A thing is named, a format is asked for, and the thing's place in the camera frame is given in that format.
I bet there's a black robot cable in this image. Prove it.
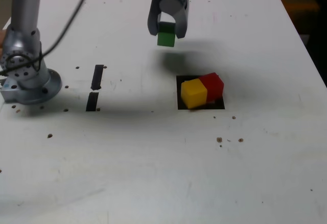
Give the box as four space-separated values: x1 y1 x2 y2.
0 0 92 77

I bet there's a red cube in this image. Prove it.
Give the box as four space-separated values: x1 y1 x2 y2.
199 72 225 103

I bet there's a yellow cube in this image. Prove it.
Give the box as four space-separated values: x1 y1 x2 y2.
180 78 208 109

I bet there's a black tape strip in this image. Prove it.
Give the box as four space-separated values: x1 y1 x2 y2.
86 64 105 112

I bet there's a black tape square outline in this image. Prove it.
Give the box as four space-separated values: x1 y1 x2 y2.
176 75 225 111

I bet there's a green cube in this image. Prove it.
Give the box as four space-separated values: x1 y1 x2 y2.
157 21 177 48

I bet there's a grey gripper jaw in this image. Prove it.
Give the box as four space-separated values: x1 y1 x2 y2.
147 0 164 37
158 0 191 40

